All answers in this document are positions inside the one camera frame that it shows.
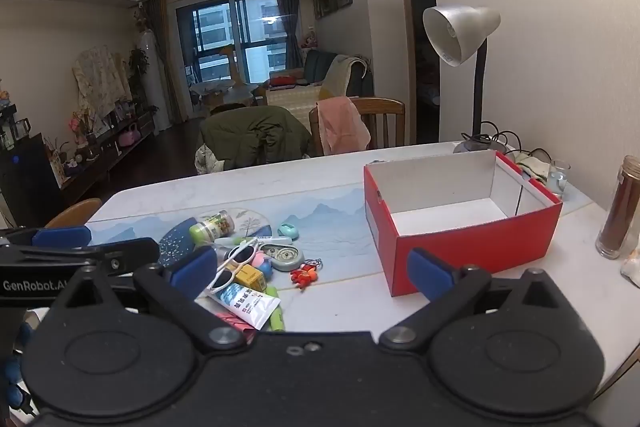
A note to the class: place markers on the pink bag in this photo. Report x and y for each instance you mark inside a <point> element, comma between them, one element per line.
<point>130,136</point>

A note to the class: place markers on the dark green sofa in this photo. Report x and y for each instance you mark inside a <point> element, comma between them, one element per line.
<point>320,64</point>

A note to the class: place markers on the white floor air conditioner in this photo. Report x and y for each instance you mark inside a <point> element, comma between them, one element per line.
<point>150,77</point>

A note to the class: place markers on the grey correction tape dispenser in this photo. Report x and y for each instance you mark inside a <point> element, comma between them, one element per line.
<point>282,257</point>

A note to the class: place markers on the green white pen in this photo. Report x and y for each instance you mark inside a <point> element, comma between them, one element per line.
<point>270,239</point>

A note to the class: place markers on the white lumpy object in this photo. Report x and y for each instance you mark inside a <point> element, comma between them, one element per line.
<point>632,272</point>

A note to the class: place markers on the small yellow box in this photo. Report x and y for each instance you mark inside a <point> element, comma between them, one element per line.
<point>250,278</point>

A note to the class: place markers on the small teal case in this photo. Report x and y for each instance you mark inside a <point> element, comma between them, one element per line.
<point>288,231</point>

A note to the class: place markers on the pink flowers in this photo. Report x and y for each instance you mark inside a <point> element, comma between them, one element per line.
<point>76,124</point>

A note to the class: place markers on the white quilted cloth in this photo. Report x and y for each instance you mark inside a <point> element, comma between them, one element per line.
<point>207,162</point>

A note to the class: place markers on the person's left hand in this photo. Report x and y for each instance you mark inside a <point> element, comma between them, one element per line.
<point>14,369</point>

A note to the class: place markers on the white desk lamp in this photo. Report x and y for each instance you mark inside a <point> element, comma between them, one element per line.
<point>465,29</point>

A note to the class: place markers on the slatted wooden chair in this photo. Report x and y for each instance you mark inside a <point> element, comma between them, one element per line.
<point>385,117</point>

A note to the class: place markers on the clear glass cup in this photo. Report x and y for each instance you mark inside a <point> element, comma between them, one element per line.
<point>559,182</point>

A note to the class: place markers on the red cushion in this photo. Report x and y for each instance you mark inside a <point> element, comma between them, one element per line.
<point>282,81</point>

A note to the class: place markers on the red cardboard box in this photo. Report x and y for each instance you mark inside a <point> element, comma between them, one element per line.
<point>475,252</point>

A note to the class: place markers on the tall bottle brown contents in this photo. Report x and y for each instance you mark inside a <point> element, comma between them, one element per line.
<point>620,217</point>

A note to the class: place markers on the green-lid plastic bottle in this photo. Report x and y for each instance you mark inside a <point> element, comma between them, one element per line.
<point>215,225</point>

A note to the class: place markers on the white sunglasses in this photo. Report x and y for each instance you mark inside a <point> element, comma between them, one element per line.
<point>220,282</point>

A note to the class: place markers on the patterned hanging cloth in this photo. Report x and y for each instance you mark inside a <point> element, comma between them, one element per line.
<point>102,79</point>

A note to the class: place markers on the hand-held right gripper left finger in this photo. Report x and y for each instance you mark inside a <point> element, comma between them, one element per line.
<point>192,269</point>

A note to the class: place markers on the round white table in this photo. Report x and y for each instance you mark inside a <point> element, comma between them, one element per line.
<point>222,91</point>

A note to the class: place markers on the cream quilted sofa cover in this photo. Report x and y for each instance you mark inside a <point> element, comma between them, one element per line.
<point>295,99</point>

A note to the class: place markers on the green cloth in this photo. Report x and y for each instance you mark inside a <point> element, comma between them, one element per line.
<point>532,167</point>

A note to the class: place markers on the curved-back wooden chair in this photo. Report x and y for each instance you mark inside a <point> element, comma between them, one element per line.
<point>75,212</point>

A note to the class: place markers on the olive green jacket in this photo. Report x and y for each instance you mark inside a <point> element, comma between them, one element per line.
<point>250,137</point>

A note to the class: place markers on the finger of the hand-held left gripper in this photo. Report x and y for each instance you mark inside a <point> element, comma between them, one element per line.
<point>125,253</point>
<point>60,237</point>

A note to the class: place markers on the green highlighter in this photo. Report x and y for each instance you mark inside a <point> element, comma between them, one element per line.
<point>276,319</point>

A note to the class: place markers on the black coffee machine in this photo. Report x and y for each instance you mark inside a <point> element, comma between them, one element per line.
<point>12,127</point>

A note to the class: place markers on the pink cloth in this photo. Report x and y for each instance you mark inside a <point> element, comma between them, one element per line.
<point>342,127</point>

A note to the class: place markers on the white ointment tube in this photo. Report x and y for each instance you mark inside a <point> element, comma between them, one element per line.
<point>245,304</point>

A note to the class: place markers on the beige blanket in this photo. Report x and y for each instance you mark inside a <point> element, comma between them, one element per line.
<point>345,74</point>

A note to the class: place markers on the brown curtain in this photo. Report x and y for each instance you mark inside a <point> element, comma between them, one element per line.
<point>289,17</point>
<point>162,57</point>

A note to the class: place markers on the pink plush toy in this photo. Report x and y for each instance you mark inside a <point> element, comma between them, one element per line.
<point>309,39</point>

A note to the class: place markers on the black cabinet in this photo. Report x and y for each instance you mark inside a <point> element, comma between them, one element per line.
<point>27,187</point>

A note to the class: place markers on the yellow giraffe toy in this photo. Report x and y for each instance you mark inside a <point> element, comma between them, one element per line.
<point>232,59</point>

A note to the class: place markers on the potted green plant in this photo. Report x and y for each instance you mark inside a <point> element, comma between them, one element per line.
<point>138,64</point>

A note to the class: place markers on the low dark TV cabinet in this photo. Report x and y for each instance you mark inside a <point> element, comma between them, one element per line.
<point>110,157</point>

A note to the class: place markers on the balcony glass door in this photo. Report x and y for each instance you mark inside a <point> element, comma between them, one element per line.
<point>230,37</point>

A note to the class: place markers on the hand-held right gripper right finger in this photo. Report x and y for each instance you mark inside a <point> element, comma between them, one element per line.
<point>430,276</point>

